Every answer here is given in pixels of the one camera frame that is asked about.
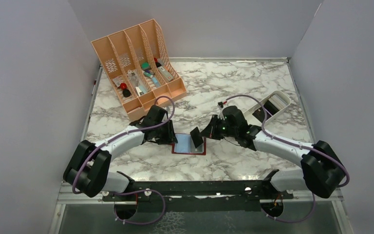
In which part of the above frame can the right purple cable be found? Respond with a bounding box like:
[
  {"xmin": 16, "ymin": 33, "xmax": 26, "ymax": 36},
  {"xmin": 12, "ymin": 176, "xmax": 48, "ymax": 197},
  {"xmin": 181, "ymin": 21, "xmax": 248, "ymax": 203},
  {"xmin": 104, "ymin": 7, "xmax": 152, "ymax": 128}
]
[{"xmin": 221, "ymin": 94, "xmax": 351, "ymax": 189}]

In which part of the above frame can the red round cap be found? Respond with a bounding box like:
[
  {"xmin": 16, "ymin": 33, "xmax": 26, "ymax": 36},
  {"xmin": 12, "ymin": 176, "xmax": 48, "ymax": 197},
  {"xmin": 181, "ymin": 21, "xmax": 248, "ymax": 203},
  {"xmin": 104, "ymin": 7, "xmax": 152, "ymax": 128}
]
[{"xmin": 119, "ymin": 82, "xmax": 128, "ymax": 90}]

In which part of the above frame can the black credit card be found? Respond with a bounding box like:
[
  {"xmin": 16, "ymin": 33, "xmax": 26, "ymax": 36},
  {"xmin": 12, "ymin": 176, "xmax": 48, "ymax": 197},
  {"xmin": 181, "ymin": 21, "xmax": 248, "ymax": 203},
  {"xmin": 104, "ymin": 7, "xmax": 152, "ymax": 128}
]
[{"xmin": 190, "ymin": 127, "xmax": 204, "ymax": 147}]

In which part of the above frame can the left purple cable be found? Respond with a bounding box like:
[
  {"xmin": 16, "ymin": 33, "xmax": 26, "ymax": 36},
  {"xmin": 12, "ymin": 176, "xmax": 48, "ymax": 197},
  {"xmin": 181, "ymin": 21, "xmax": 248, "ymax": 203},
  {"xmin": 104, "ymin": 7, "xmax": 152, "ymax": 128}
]
[{"xmin": 72, "ymin": 96, "xmax": 176, "ymax": 195}]

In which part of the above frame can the black round cap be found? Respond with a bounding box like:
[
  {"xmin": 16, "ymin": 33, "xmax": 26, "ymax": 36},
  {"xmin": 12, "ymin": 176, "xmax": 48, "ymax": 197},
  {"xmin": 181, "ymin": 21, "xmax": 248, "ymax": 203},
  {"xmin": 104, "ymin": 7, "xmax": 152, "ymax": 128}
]
[{"xmin": 122, "ymin": 89, "xmax": 131, "ymax": 98}]

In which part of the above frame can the white plastic tray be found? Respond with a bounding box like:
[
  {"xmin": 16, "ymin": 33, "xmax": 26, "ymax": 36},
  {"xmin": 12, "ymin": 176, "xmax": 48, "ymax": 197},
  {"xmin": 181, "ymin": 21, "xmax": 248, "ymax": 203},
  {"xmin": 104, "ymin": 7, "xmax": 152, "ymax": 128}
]
[{"xmin": 244, "ymin": 90, "xmax": 291, "ymax": 126}]

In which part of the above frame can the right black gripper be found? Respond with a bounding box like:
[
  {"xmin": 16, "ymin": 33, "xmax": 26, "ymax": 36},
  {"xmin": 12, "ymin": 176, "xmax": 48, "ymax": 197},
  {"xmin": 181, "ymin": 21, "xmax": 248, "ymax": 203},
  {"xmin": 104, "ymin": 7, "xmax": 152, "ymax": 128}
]
[{"xmin": 200, "ymin": 114, "xmax": 238, "ymax": 140}]

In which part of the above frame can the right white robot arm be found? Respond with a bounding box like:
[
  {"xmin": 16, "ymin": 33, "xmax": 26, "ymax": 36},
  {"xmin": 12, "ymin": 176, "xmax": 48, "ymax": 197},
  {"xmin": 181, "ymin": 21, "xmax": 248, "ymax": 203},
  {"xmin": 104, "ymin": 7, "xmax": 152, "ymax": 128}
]
[{"xmin": 200, "ymin": 106, "xmax": 348, "ymax": 198}]

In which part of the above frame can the purple cable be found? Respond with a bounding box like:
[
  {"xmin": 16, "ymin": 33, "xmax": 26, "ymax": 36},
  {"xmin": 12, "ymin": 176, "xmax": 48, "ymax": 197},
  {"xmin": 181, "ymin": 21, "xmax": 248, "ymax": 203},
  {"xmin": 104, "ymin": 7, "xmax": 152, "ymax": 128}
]
[
  {"xmin": 72, "ymin": 96, "xmax": 176, "ymax": 195},
  {"xmin": 221, "ymin": 94, "xmax": 351, "ymax": 189}
]

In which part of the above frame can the clear packaged item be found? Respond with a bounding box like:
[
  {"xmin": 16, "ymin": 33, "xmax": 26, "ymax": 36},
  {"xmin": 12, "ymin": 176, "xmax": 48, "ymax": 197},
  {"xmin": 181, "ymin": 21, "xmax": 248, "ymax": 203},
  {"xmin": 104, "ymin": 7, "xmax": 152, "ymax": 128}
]
[{"xmin": 127, "ymin": 70, "xmax": 148, "ymax": 96}]

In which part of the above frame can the black mounting base rail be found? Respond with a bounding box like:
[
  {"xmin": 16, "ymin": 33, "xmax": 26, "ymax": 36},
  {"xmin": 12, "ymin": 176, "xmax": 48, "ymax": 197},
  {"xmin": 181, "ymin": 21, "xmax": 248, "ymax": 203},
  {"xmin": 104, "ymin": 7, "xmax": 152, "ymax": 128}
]
[{"xmin": 102, "ymin": 170, "xmax": 293, "ymax": 217}]

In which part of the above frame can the peach desk file organizer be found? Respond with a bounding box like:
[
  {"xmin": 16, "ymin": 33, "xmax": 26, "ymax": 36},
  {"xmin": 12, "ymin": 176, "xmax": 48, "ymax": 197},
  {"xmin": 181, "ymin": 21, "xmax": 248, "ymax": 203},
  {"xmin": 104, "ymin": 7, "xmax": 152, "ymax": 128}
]
[{"xmin": 91, "ymin": 19, "xmax": 187, "ymax": 120}]

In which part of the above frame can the dark grey credit card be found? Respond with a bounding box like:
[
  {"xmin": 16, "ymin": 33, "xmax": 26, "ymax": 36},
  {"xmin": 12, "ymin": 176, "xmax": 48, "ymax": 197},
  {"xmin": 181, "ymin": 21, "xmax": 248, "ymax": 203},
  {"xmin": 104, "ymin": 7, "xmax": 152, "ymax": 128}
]
[{"xmin": 190, "ymin": 144, "xmax": 205, "ymax": 154}]

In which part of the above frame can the red leather card holder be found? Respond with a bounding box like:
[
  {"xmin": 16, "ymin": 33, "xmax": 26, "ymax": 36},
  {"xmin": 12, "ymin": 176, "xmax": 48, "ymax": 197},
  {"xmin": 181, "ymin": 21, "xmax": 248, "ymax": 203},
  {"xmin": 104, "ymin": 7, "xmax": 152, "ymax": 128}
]
[{"xmin": 171, "ymin": 133, "xmax": 206, "ymax": 155}]

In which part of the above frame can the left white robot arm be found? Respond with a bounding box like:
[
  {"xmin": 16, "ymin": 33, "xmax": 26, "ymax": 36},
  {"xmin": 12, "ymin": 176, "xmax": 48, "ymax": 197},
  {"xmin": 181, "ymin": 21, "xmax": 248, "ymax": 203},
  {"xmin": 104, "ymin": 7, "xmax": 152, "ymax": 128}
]
[{"xmin": 63, "ymin": 105, "xmax": 176, "ymax": 200}]

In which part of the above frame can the green eraser block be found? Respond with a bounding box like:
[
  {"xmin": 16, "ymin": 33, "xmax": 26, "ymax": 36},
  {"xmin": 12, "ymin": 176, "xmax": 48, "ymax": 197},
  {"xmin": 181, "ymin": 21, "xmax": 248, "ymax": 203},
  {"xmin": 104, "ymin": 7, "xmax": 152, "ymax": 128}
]
[{"xmin": 141, "ymin": 62, "xmax": 150, "ymax": 70}]

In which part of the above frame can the light blue marker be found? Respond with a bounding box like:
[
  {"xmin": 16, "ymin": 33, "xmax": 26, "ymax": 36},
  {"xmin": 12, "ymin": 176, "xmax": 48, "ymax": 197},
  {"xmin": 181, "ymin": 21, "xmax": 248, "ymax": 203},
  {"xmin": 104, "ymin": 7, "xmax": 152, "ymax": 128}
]
[{"xmin": 144, "ymin": 71, "xmax": 161, "ymax": 88}]

